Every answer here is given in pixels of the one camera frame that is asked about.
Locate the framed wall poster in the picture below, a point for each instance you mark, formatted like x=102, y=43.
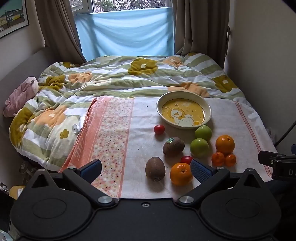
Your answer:
x=11, y=16

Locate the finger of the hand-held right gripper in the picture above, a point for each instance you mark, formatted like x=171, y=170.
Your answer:
x=266, y=157

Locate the striped floral blanket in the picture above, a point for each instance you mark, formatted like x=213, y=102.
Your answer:
x=111, y=76

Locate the green apple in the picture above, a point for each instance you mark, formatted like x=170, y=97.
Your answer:
x=199, y=147
x=204, y=132

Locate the large orange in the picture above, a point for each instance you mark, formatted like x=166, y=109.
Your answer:
x=181, y=174
x=225, y=144

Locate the brown kiwi with green sticker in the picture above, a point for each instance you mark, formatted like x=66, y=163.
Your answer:
x=174, y=146

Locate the small mandarin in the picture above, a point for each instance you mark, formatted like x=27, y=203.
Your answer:
x=230, y=160
x=218, y=159

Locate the grey bed headboard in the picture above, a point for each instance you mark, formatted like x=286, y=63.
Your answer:
x=20, y=67

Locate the yellow object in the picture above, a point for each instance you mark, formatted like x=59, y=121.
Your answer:
x=16, y=191

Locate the white towel with pink floral band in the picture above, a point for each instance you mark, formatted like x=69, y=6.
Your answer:
x=143, y=129

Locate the plain brown kiwi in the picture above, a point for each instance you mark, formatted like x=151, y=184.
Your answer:
x=155, y=168

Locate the window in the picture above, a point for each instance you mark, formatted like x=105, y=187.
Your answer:
x=120, y=4

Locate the brown curtain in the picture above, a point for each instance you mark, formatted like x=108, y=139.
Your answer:
x=57, y=27
x=198, y=27

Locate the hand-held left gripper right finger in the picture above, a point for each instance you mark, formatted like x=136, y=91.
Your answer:
x=200, y=171

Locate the pink plush toy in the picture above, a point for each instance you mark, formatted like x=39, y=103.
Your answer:
x=22, y=95

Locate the light blue cloth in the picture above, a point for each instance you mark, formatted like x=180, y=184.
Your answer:
x=124, y=34

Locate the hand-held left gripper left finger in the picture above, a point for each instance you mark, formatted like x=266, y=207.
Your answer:
x=93, y=168

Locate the red cherry tomato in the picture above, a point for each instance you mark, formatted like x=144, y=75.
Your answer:
x=159, y=129
x=186, y=159

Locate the cream bowl with duck print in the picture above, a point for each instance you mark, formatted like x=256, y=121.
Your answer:
x=184, y=111

